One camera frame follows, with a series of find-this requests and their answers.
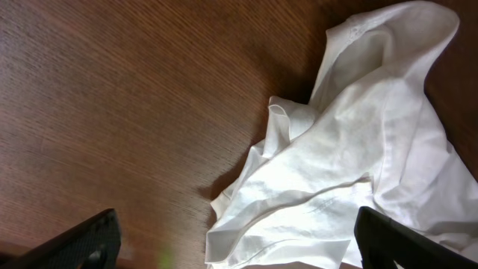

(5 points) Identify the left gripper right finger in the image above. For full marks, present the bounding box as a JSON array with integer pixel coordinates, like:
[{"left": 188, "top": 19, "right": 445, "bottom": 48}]
[{"left": 354, "top": 206, "right": 477, "bottom": 269}]

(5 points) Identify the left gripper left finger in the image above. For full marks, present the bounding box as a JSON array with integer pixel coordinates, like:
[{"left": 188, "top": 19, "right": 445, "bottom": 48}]
[{"left": 1, "top": 208, "right": 122, "bottom": 269}]

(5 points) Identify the white t-shirt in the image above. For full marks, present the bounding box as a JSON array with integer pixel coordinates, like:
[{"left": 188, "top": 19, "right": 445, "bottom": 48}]
[{"left": 205, "top": 1, "right": 477, "bottom": 268}]

